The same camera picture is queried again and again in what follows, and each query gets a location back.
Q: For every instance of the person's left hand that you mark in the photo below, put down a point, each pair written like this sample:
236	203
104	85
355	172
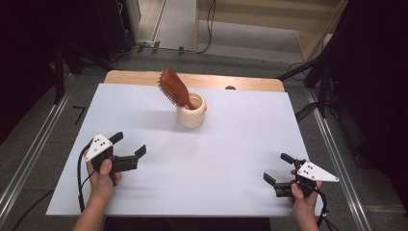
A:
102	183

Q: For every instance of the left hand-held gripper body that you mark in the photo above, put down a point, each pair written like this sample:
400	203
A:
100	147

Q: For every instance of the black metal stand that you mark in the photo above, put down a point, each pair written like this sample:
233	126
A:
324	86
59	73

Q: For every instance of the person's dark clothing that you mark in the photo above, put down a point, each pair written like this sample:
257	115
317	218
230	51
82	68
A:
189	224

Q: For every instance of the black cabinet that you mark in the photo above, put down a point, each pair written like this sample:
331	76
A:
112	29

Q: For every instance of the person's right hand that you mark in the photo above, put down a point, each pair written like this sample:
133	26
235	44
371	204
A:
303	205

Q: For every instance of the metal floor rail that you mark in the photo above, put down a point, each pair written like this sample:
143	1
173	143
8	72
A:
336	160
35	144

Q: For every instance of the light wooden platform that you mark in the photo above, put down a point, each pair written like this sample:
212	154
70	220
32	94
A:
256	19

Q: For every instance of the wooden paddle hairbrush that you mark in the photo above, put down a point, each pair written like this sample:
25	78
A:
174	88

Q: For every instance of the white table mat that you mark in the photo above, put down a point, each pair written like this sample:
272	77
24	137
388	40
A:
208	154

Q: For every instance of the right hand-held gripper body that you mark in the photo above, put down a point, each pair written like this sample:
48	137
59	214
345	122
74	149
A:
312	173

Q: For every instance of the light wooden table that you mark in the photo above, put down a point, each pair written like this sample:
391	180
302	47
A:
218	82

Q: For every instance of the cream ribbed cup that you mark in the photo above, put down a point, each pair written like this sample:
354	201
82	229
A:
191	117

